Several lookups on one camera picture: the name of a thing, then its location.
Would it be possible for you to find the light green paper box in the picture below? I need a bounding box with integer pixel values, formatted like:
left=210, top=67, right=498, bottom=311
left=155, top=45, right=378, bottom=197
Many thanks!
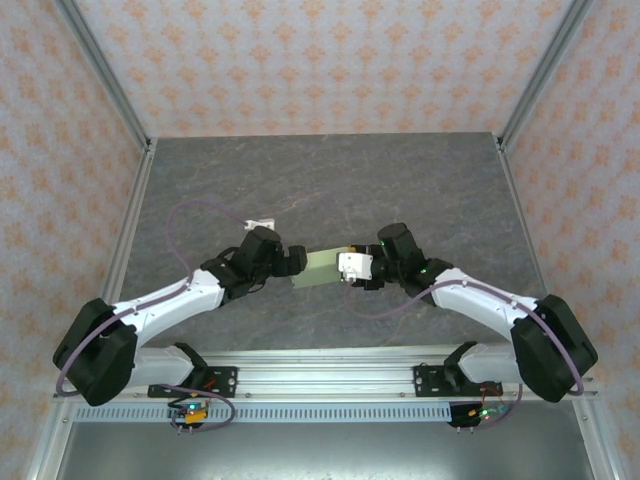
left=291, top=244, right=352, bottom=291

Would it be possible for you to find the aluminium base beam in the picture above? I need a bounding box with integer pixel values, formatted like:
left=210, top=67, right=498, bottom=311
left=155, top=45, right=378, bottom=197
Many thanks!
left=52, top=347, right=600, bottom=402

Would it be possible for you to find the grey metal sheet panel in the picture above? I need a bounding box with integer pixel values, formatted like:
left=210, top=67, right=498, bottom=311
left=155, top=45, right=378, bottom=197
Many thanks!
left=54, top=422, right=591, bottom=480

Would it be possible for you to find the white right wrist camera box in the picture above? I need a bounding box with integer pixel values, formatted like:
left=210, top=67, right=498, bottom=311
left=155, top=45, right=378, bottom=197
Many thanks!
left=337, top=251, right=375, bottom=285

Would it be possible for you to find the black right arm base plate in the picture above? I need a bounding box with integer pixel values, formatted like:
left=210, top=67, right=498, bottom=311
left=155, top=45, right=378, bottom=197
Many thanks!
left=413, top=363, right=502, bottom=399

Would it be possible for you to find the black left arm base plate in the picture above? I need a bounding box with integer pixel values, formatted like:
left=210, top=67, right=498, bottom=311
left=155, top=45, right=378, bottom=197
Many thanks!
left=147, top=365, right=239, bottom=399

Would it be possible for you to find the aluminium table side rail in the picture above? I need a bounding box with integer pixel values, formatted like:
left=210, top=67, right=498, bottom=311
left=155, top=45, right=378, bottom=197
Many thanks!
left=493, top=133, right=572, bottom=361
left=97, top=139, right=159, bottom=306

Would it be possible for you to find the slotted grey cable duct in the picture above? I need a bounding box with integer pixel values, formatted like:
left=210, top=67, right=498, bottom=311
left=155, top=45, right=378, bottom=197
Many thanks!
left=73, top=403, right=455, bottom=424

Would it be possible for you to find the aluminium frame post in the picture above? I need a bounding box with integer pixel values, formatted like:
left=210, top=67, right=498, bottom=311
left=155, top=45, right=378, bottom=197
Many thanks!
left=497, top=0, right=597, bottom=151
left=52, top=0, right=154, bottom=154

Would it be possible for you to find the aluminium frame leg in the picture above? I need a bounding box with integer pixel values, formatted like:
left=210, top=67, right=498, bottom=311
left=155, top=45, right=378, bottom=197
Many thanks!
left=572, top=399, right=619, bottom=480
left=24, top=399, right=76, bottom=480

